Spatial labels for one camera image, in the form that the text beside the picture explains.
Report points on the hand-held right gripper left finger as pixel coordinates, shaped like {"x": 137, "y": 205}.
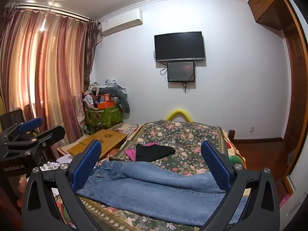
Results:
{"x": 86, "y": 166}

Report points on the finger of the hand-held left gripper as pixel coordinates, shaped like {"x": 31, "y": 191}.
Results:
{"x": 49, "y": 134}
{"x": 31, "y": 124}

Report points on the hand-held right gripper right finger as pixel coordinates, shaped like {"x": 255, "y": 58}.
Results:
{"x": 216, "y": 166}

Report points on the blue denim pants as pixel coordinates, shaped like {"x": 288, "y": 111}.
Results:
{"x": 156, "y": 192}

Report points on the dark chair back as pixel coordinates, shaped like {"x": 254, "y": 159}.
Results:
{"x": 12, "y": 118}

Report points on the colourful fleece blanket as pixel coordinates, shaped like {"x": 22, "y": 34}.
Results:
{"x": 234, "y": 156}

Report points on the white cloth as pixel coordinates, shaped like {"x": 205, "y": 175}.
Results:
{"x": 61, "y": 161}

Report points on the wooden lap desk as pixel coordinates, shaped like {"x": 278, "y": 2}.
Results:
{"x": 108, "y": 137}

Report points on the floral bed blanket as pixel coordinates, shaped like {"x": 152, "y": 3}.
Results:
{"x": 190, "y": 134}

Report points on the pink cloth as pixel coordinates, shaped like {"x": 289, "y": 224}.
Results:
{"x": 130, "y": 154}

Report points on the green storage box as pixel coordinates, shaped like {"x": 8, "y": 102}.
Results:
{"x": 103, "y": 119}

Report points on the striped cloth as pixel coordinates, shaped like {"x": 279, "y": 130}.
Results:
{"x": 127, "y": 128}

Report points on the pink striped curtain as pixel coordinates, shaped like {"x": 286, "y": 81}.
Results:
{"x": 48, "y": 65}

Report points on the orange box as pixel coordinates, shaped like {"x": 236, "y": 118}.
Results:
{"x": 105, "y": 105}

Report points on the black cloth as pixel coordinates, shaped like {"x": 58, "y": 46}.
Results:
{"x": 154, "y": 152}

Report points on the yellow foam arch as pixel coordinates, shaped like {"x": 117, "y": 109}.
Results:
{"x": 179, "y": 112}

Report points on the pile of clothes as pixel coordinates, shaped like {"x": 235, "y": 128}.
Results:
{"x": 105, "y": 84}

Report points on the grey long pillow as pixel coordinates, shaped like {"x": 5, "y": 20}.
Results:
{"x": 121, "y": 98}

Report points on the wooden door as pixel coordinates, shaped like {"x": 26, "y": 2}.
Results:
{"x": 297, "y": 89}

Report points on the white air conditioner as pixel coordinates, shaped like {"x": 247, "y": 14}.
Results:
{"x": 120, "y": 20}

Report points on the wooden bed post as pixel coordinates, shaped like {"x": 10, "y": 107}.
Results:
{"x": 231, "y": 134}

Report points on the white wall socket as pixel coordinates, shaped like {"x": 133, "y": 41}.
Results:
{"x": 252, "y": 129}

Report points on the small wall monitor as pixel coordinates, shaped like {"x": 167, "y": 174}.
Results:
{"x": 180, "y": 71}

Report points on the black wall television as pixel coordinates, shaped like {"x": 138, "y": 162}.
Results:
{"x": 179, "y": 45}

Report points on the wooden wall cabinet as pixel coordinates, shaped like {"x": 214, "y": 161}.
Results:
{"x": 264, "y": 2}

